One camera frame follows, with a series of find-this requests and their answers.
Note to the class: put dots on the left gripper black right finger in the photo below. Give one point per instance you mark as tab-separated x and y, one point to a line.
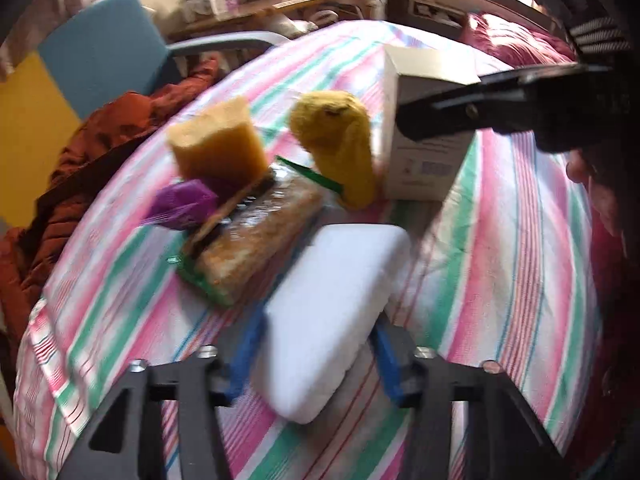
389	344

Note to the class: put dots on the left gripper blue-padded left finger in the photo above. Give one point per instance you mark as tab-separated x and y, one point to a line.
242	342

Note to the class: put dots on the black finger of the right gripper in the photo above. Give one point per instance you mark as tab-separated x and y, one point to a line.
460	110

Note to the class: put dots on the white foam block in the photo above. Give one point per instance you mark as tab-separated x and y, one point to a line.
323	312

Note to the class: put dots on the green snack bar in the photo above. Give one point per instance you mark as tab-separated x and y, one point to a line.
222	256

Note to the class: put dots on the white cardboard box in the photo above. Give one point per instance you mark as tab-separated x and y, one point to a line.
418	161

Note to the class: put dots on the yellow plush toy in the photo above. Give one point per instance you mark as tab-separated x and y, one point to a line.
334	127

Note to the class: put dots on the person's right hand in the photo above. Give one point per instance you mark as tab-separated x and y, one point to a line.
602	197

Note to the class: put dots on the red pink pillow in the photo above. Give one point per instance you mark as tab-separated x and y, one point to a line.
512	43

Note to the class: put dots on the striped bed sheet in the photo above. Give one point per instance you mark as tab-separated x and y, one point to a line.
502	273

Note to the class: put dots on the purple wrapper on bed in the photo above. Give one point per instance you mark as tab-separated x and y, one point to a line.
182	206

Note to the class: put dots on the orange sponge on bed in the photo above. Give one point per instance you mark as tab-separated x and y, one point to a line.
219	146

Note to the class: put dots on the rust red jacket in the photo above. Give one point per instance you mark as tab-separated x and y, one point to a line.
91	157

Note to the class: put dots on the wooden side shelf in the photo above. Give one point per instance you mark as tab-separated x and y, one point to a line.
247	12

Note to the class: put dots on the tricolour fabric chair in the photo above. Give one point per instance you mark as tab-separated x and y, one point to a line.
104	51

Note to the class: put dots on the beige patterned curtain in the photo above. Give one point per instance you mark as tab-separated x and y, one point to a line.
37	21

